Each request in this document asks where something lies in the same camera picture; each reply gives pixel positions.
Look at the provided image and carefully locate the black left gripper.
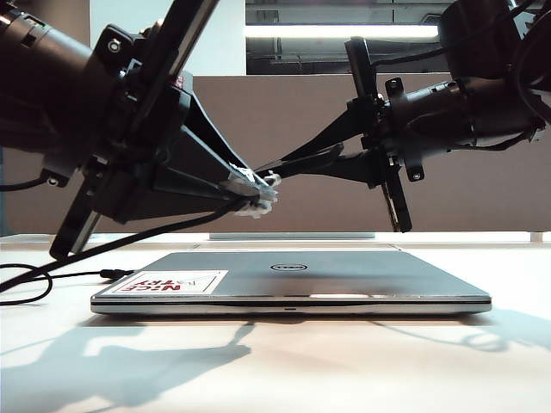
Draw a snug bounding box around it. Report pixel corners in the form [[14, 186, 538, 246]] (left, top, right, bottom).
[[42, 0, 279, 259]]

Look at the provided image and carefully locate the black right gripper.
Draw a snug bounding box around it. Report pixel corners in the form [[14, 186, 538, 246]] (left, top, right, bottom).
[[270, 36, 475, 234]]

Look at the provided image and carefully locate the black charging cable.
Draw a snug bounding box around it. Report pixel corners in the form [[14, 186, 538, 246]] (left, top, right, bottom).
[[0, 170, 283, 307]]

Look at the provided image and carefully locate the brown desk divider panel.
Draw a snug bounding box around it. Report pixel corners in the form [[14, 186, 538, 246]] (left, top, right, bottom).
[[0, 73, 551, 236]]

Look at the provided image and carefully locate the long ceiling light strip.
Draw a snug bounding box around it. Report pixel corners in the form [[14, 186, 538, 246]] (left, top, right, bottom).
[[245, 24, 441, 39]]

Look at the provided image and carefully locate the white red-lettered laptop sticker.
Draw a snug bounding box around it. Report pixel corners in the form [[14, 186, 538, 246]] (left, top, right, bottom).
[[112, 269, 229, 297]]

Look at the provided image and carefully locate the silver Dell laptop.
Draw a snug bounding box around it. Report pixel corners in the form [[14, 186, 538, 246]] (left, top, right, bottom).
[[90, 250, 492, 316]]

